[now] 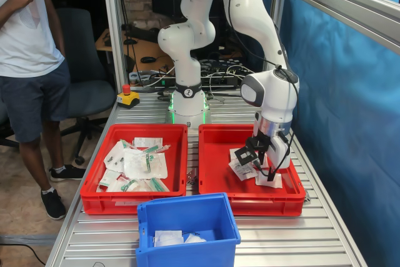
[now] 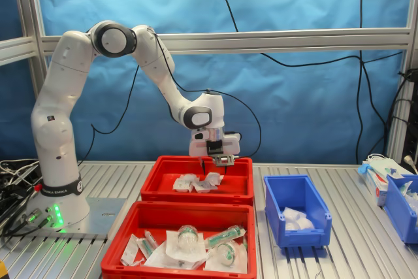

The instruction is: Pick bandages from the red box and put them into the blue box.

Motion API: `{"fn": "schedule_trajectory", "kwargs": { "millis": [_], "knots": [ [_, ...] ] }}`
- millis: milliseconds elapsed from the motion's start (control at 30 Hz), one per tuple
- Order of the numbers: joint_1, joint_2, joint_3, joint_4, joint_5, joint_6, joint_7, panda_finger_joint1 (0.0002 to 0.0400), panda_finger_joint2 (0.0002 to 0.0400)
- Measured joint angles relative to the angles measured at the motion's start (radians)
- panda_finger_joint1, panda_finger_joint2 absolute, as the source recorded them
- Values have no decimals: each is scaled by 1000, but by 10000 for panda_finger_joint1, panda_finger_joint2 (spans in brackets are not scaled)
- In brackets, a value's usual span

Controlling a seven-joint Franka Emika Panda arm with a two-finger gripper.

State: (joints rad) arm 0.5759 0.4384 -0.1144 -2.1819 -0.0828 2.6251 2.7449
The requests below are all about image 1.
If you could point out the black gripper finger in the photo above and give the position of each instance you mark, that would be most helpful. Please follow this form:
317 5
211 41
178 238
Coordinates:
271 175

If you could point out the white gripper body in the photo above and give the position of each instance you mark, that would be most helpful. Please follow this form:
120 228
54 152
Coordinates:
278 151

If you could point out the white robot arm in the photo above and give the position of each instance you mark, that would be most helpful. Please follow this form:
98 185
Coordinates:
187 42

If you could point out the person right forearm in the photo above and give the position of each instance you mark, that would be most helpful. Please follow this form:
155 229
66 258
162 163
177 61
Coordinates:
6 13

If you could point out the red box with bandages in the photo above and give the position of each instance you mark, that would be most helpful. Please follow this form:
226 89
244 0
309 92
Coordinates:
215 182

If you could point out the red box with syringes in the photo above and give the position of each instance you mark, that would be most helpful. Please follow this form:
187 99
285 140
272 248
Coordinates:
93 201

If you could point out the blue curtain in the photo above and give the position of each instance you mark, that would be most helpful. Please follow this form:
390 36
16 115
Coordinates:
343 107

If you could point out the blue storage bin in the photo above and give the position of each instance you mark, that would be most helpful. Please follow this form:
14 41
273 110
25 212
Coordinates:
187 214

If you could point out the green syringe pack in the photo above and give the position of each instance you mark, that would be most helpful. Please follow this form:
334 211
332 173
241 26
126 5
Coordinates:
157 184

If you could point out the clear plastic syringe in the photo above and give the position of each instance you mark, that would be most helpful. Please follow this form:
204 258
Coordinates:
157 149

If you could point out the flat paper syringe pack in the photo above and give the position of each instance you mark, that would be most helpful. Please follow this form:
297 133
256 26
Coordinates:
147 142

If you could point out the clear pack with green filter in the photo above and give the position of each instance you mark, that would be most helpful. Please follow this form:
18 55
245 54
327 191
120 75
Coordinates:
131 185
134 164

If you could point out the yellow emergency stop button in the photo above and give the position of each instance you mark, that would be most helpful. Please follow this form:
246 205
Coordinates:
128 98

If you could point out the black computer mouse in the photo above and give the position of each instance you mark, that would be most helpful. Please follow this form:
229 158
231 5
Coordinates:
147 59

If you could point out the grey tape roll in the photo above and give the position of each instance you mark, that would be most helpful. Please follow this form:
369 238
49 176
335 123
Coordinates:
135 78

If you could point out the green label paper pack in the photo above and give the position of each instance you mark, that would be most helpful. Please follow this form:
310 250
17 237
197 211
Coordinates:
109 178

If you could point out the wooden desk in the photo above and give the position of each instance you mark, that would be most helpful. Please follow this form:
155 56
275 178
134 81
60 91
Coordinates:
134 48

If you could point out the grey office chair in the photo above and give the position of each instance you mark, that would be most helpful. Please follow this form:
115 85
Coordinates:
84 60

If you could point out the person in white t-shirt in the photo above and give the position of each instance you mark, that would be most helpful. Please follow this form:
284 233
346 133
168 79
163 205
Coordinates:
28 45

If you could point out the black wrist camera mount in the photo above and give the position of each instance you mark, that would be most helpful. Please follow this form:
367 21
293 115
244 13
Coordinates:
247 154

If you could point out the perforated metal bracket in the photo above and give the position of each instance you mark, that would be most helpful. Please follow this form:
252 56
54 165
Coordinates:
191 178

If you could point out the aluminium cell frame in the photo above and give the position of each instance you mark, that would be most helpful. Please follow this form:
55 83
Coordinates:
112 29

